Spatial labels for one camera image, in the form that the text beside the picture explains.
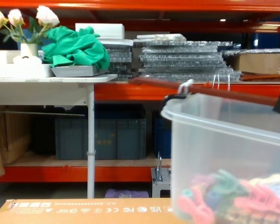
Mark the yellow clothespin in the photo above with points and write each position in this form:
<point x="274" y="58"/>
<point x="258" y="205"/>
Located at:
<point x="268" y="179"/>

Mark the thin metal bar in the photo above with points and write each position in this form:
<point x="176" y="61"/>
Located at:
<point x="37" y="113"/>

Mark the orange steel shelf rack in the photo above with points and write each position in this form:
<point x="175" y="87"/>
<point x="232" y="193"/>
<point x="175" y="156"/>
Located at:
<point x="135" y="92"/>

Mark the red brown rod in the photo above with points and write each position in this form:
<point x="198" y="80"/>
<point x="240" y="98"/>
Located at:
<point x="219" y="93"/>

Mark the clear plastic bin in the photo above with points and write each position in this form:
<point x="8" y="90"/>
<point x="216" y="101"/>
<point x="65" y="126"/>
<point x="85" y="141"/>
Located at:
<point x="224" y="140"/>

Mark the blue clothespin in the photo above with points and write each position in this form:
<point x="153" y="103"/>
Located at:
<point x="214" y="197"/>

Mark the printed brown cardboard box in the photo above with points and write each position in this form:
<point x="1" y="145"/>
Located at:
<point x="84" y="211"/>

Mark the blue plastic crate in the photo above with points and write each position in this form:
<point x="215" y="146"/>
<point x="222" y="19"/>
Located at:
<point x="163" y="137"/>

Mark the white tape roll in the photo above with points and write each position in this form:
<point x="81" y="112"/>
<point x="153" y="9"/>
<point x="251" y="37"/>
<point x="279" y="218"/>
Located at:
<point x="27" y="60"/>

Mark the white rectangular tray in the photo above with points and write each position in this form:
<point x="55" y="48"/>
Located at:
<point x="16" y="70"/>

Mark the thin white foam sheet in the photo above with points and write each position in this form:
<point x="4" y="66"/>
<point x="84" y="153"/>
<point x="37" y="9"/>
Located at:
<point x="117" y="42"/>

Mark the white folding table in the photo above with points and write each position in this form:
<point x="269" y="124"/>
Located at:
<point x="49" y="87"/>

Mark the brown cardboard stack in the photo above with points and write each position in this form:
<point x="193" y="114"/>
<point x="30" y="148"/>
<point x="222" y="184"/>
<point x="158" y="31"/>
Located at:
<point x="11" y="135"/>

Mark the stack of bubble wrap sheets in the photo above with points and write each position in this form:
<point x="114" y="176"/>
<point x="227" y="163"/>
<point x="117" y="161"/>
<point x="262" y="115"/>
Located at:
<point x="186" y="60"/>

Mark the green clothespin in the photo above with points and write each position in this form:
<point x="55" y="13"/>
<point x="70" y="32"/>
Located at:
<point x="228" y="184"/>

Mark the bubble wrapped cardboard box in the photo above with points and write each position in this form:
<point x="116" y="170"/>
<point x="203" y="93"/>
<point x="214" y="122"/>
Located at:
<point x="259" y="61"/>

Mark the thick white foam block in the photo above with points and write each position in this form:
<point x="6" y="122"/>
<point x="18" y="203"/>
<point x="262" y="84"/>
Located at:
<point x="107" y="29"/>

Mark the white flat foam boards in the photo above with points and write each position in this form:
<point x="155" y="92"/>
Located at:
<point x="163" y="37"/>

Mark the dark bubble wrapped stack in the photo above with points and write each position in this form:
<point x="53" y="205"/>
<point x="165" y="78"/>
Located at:
<point x="120" y="61"/>

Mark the white flower vase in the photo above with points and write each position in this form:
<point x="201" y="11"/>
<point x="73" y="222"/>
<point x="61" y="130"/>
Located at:
<point x="29" y="50"/>

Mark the brown wooden sticks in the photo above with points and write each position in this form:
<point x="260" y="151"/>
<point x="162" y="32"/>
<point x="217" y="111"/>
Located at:
<point x="263" y="76"/>

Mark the white clothespin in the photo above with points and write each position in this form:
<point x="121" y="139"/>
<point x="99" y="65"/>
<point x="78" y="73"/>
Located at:
<point x="185" y="86"/>

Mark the large white artificial rose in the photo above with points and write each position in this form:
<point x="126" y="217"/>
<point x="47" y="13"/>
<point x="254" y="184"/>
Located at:
<point x="47" y="15"/>

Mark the grey shallow tray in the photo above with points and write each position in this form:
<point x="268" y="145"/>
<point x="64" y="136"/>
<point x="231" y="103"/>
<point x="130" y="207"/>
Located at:
<point x="74" y="71"/>

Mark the grey plastic crate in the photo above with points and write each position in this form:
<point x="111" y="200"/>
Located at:
<point x="112" y="140"/>

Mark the pale pink artificial rose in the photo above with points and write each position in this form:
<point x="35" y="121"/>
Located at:
<point x="15" y="16"/>

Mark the purple cloth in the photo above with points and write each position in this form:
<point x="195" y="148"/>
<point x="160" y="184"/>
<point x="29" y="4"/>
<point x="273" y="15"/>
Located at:
<point x="127" y="193"/>

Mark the black clip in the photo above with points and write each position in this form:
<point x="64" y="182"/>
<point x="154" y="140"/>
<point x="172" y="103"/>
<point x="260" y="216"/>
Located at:
<point x="175" y="97"/>

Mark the green crumpled cloth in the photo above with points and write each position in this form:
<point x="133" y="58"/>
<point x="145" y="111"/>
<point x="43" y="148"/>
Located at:
<point x="79" y="47"/>

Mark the silver metal bracket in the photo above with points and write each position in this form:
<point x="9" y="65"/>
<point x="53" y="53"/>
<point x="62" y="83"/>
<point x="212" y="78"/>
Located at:
<point x="159" y="166"/>

